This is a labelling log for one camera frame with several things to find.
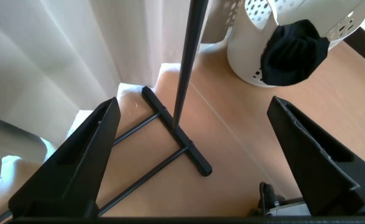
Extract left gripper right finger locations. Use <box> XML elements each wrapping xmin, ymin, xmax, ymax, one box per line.
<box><xmin>266</xmin><ymin>95</ymin><xmax>365</xmax><ymax>218</ymax></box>

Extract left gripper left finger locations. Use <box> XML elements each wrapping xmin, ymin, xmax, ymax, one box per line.
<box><xmin>8</xmin><ymin>96</ymin><xmax>121</xmax><ymax>218</ymax></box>

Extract beige curtain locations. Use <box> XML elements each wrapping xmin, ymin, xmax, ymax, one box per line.
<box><xmin>0</xmin><ymin>0</ymin><xmax>245</xmax><ymax>200</ymax></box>

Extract white laundry basket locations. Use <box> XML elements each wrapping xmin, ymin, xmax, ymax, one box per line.
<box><xmin>226</xmin><ymin>0</ymin><xmax>365</xmax><ymax>88</ymax></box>

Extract black clothes rack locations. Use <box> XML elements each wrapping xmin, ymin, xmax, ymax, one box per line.
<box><xmin>0</xmin><ymin>0</ymin><xmax>213</xmax><ymax>222</ymax></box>

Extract black garment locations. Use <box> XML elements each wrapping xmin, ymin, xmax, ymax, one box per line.
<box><xmin>259</xmin><ymin>19</ymin><xmax>331</xmax><ymax>87</ymax></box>

